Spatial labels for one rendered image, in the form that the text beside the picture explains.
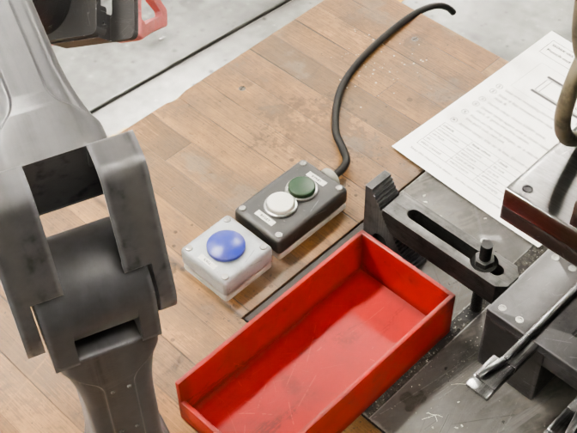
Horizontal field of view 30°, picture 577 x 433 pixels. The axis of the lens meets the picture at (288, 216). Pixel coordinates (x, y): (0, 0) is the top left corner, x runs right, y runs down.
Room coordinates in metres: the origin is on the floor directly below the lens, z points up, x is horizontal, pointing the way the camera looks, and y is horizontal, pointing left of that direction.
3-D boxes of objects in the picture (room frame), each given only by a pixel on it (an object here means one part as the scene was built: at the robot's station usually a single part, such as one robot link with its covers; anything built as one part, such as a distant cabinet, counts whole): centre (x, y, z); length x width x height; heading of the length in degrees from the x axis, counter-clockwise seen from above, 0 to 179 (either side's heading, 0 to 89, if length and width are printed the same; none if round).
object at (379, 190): (0.72, -0.11, 0.95); 0.06 x 0.03 x 0.09; 44
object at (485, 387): (0.52, -0.18, 0.98); 0.07 x 0.02 x 0.01; 134
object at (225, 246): (0.71, 0.06, 0.93); 0.04 x 0.04 x 0.02
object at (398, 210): (0.68, -0.16, 0.95); 0.15 x 0.03 x 0.10; 44
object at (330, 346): (0.58, -0.03, 0.93); 0.25 x 0.12 x 0.06; 134
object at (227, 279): (0.71, 0.06, 0.90); 0.07 x 0.07 x 0.06; 44
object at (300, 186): (0.79, -0.01, 0.93); 0.03 x 0.03 x 0.02
